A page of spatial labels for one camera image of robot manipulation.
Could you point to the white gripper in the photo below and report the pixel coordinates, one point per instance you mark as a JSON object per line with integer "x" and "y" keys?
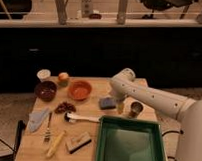
{"x": 119, "y": 98}

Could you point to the orange ball on green cup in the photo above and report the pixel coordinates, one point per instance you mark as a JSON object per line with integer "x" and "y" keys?
{"x": 63, "y": 79}

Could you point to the white handled dish brush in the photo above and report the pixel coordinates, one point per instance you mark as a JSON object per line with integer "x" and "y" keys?
{"x": 72, "y": 117}

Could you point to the metal fork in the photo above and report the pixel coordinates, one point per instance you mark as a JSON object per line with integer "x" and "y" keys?
{"x": 48, "y": 131}

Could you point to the dark red grape bunch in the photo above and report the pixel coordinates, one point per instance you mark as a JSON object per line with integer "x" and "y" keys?
{"x": 65, "y": 107}

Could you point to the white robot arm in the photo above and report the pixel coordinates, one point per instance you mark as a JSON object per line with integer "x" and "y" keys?
{"x": 187, "y": 111}

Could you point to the yellow banana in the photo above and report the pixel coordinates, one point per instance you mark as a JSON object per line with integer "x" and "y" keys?
{"x": 54, "y": 145}

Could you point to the black chair left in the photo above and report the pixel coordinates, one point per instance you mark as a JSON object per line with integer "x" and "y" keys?
{"x": 17, "y": 8}

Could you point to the dark purple bowl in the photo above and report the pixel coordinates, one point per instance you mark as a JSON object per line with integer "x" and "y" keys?
{"x": 45, "y": 90}

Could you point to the light blue cloth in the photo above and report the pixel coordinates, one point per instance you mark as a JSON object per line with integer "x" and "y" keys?
{"x": 36, "y": 119}

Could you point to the dark metal cup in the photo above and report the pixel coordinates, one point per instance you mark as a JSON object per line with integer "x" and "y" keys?
{"x": 136, "y": 109}

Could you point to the green plastic tray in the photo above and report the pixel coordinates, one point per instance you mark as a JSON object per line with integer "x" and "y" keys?
{"x": 129, "y": 140}

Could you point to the small white cup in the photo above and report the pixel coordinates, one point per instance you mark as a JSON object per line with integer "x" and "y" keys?
{"x": 44, "y": 74}

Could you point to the red orange bowl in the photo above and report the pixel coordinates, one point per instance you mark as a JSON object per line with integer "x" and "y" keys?
{"x": 79, "y": 90}

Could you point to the wooden block eraser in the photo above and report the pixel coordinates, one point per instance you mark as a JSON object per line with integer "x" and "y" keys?
{"x": 75, "y": 143}

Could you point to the blue sponge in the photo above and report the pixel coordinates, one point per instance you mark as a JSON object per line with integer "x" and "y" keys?
{"x": 107, "y": 103}

